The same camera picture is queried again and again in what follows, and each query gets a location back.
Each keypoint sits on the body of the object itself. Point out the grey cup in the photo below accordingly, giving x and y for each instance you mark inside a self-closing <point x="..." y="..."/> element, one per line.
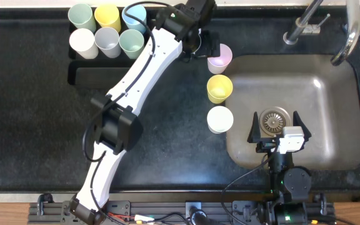
<point x="106" y="40"/>

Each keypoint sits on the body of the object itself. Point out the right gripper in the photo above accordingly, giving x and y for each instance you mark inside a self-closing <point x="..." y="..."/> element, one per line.
<point x="267" y="144"/>

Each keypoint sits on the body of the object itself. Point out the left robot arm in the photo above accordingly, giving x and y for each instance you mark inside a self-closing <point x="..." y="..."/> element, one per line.
<point x="161" y="53"/>

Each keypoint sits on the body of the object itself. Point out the blue cup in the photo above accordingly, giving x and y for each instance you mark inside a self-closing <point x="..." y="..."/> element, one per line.
<point x="137" y="14"/>

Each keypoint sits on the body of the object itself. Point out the steel tap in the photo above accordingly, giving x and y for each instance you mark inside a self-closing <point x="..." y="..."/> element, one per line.
<point x="352" y="34"/>

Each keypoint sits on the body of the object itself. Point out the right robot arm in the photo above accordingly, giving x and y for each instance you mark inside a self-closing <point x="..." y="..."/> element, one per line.
<point x="297" y="182"/>

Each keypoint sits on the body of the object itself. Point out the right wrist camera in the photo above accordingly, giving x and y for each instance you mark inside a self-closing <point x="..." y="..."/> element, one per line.
<point x="292" y="140"/>

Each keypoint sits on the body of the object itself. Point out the white cup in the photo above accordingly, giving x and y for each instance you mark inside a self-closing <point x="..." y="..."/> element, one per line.
<point x="219" y="119"/>
<point x="81" y="42"/>

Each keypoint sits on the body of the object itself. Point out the yellow cup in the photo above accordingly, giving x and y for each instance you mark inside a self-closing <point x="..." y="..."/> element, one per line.
<point x="106" y="15"/>
<point x="219" y="87"/>

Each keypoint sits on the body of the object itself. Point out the black tray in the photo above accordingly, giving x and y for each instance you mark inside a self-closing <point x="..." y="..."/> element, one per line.
<point x="95" y="76"/>

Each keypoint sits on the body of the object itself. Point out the pink cup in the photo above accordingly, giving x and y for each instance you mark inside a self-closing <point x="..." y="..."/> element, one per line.
<point x="220" y="61"/>

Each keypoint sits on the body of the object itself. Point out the mounting rail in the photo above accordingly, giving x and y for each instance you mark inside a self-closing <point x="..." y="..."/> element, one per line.
<point x="161" y="209"/>

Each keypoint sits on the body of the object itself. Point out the green cup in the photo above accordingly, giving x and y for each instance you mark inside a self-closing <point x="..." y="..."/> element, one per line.
<point x="131" y="43"/>
<point x="81" y="15"/>

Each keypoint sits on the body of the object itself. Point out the steel sink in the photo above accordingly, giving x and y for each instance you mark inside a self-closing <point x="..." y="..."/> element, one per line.
<point x="323" y="109"/>

